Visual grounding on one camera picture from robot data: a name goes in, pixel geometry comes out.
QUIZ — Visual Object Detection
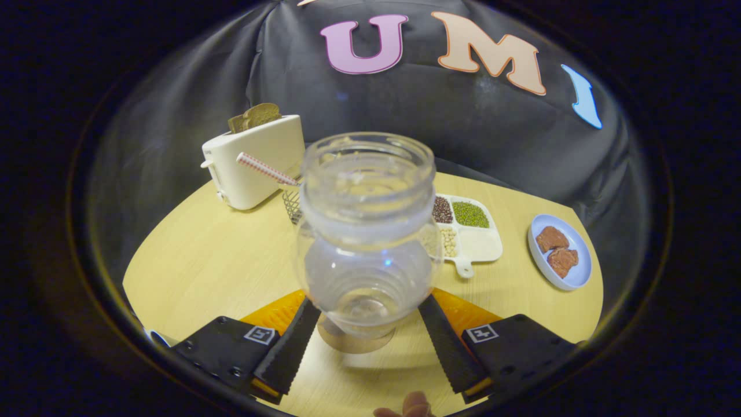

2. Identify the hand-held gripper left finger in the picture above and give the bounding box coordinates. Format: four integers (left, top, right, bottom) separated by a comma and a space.
171, 290, 322, 406

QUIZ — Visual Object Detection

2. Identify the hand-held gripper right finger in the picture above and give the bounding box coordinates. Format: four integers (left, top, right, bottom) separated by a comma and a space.
418, 288, 579, 404

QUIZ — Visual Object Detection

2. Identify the white cup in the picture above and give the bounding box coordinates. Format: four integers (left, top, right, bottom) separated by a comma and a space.
144, 328, 180, 348

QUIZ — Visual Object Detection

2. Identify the clear plastic bottle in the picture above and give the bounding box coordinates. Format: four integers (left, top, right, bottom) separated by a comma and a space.
294, 132, 444, 340

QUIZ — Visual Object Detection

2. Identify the pile of pale soybeans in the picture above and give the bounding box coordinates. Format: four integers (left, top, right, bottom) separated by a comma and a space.
423, 226, 458, 258

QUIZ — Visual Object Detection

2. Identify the white divided tray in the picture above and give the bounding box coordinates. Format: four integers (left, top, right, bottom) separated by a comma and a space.
420, 193, 504, 279

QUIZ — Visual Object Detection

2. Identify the wooden table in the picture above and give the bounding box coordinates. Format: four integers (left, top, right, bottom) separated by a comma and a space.
123, 171, 604, 417

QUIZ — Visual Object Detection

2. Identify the pile of green beans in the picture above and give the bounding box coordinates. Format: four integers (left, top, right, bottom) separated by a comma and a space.
452, 201, 490, 229

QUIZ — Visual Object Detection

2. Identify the pile of red beans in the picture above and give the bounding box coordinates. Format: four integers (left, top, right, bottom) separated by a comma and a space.
432, 196, 454, 225

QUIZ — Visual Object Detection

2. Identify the brown meat piece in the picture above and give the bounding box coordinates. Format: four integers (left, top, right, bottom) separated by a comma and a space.
547, 247, 579, 279
535, 226, 570, 254

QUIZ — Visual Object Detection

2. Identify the light blue plate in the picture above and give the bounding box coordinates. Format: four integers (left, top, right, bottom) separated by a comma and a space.
527, 214, 593, 291

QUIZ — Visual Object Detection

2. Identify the red striped straw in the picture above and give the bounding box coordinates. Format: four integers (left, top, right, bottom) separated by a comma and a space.
236, 152, 300, 187

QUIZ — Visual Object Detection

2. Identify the white toaster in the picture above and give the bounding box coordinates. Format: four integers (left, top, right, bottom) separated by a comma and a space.
200, 114, 306, 211

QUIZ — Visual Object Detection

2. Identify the black backdrop cloth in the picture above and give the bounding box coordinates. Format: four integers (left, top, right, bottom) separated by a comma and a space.
93, 0, 650, 302

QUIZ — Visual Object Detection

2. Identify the wire mesh basket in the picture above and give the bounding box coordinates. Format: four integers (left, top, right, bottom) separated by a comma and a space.
282, 184, 305, 225

